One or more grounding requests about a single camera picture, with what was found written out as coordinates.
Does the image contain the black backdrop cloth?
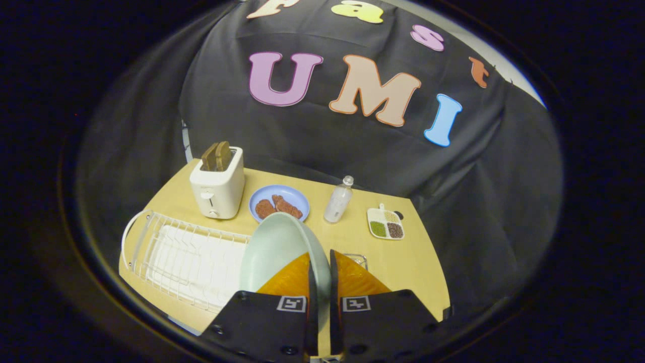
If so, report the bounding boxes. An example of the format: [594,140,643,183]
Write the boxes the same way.
[76,0,564,323]

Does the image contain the white toaster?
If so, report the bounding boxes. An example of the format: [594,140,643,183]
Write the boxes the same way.
[189,146,245,220]

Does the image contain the blue plate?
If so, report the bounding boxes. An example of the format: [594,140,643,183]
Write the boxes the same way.
[249,185,310,223]

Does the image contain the clear bottle with white cap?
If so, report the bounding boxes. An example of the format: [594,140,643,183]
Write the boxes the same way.
[324,175,355,224]

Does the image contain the brown toast slice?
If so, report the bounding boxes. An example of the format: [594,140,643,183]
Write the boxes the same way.
[215,141,233,171]
[201,143,219,171]

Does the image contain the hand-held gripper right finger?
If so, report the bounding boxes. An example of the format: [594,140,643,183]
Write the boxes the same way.
[330,250,439,362]

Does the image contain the pale green plate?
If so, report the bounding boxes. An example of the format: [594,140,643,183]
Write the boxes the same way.
[239,212,332,333]

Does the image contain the white divided spice dish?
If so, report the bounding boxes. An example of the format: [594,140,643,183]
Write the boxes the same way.
[367,203,405,240]

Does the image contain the white wire dish rack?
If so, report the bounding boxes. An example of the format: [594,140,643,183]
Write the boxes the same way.
[121,209,252,314]

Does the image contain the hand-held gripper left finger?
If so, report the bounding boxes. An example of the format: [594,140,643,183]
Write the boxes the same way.
[201,252,319,363]

